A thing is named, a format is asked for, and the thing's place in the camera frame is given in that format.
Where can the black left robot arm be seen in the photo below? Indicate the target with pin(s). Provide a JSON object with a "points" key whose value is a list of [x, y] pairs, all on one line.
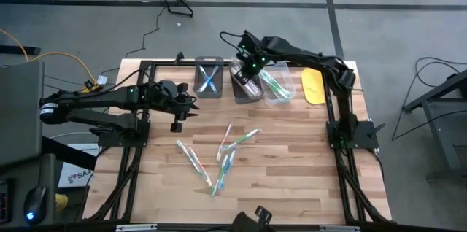
{"points": [[91, 102]]}

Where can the clear plastic bin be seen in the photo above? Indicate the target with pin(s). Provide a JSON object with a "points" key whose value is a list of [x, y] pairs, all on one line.
{"points": [[288, 79]]}

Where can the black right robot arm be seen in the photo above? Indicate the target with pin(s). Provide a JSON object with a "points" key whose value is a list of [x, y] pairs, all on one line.
{"points": [[310, 57]]}

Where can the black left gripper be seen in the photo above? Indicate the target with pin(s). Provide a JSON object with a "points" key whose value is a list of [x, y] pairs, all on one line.
{"points": [[171, 99]]}

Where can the dark desk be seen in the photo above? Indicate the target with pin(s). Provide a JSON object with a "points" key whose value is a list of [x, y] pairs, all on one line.
{"points": [[14, 173]]}

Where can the black articulated device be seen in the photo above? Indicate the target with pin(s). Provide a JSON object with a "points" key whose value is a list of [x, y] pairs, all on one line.
{"points": [[248, 223]]}

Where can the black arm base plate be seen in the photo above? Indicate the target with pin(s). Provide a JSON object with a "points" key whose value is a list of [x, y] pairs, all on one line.
{"points": [[365, 135], [109, 141]]}

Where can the silver metal bracket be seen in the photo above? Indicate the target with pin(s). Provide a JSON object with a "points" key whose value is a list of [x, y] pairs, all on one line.
{"points": [[339, 228], [136, 227]]}

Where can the yellow black power plug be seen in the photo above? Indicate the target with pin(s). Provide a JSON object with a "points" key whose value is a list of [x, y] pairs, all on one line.
{"points": [[87, 91]]}

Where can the small yellow object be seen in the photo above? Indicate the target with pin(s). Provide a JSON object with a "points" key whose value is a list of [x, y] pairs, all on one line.
{"points": [[62, 203]]}

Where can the grey translucent plastic bin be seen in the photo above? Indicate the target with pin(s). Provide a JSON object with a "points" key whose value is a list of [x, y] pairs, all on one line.
{"points": [[255, 95], [197, 91]]}

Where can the black side table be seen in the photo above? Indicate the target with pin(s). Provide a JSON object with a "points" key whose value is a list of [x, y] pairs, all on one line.
{"points": [[434, 93]]}

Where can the white power adapter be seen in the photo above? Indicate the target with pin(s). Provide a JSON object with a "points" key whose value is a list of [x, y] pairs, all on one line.
{"points": [[102, 80]]}

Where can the black desk beam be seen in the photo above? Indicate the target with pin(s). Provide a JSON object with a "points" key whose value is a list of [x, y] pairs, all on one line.
{"points": [[69, 153]]}

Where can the blue toothbrush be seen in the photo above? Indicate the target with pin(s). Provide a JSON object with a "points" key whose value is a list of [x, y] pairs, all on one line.
{"points": [[203, 71], [216, 70], [228, 169]]}

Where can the dark grey monitor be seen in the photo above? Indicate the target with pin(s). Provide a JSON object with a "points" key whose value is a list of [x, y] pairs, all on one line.
{"points": [[18, 115]]}

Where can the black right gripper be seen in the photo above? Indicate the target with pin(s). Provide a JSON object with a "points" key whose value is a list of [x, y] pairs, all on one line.
{"points": [[253, 55]]}

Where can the black floor bar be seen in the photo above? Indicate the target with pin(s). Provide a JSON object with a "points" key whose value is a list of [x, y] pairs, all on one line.
{"points": [[18, 50]]}

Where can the yellow cloth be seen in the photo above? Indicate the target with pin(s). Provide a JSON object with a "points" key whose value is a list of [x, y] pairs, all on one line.
{"points": [[313, 86]]}

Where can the black computer mouse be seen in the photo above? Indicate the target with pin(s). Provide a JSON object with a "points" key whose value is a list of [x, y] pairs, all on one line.
{"points": [[34, 203]]}

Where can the white cardboard box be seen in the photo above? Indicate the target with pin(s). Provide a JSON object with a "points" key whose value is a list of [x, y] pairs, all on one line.
{"points": [[78, 175]]}

